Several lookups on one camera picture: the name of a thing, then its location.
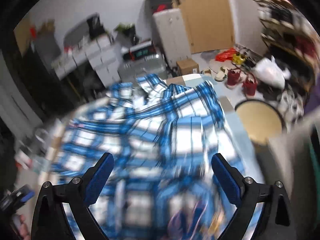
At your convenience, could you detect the orange plastic bag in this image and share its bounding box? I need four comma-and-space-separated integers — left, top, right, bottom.
215, 48, 238, 62

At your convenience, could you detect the white drawer unit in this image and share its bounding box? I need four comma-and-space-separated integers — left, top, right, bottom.
51, 34, 120, 87

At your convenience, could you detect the cardboard box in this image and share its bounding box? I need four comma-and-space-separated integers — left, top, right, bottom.
176, 59, 200, 75

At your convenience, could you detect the blue white plaid shirt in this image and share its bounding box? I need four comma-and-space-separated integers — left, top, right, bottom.
50, 74, 244, 239

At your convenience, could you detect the white plastic bag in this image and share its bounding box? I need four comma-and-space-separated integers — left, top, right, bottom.
252, 56, 291, 90

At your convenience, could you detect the grey tall cabinet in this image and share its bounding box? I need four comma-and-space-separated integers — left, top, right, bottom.
153, 8, 191, 69

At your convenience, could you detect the round wooden stool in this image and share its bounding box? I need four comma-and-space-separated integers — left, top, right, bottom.
235, 99, 287, 146

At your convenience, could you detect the wooden door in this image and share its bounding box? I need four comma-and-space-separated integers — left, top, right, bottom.
176, 0, 234, 54

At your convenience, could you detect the beige slipper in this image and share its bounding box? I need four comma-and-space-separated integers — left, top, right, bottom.
214, 66, 228, 82

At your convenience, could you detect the clear plastic storage bin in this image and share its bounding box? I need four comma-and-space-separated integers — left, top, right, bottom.
118, 54, 168, 82

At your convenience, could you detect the shoe rack with shoes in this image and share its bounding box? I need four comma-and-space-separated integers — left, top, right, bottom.
252, 0, 319, 78

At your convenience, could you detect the red shoe left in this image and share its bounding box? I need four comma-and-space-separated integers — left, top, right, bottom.
226, 68, 242, 89

